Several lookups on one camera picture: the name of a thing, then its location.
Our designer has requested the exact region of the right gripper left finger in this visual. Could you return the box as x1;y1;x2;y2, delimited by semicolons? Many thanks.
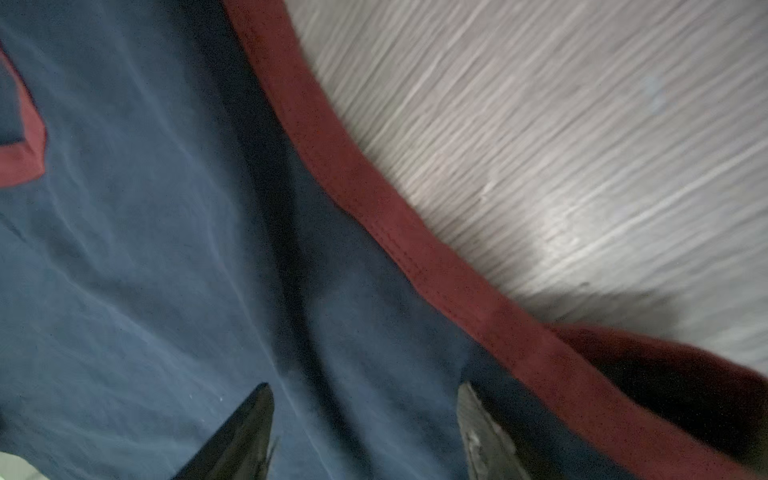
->
174;383;275;480

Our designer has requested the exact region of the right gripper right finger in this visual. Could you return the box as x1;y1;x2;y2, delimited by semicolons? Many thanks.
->
456;382;531;480

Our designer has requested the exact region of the dark navy tank top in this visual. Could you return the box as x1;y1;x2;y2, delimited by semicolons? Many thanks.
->
1;1;767;479

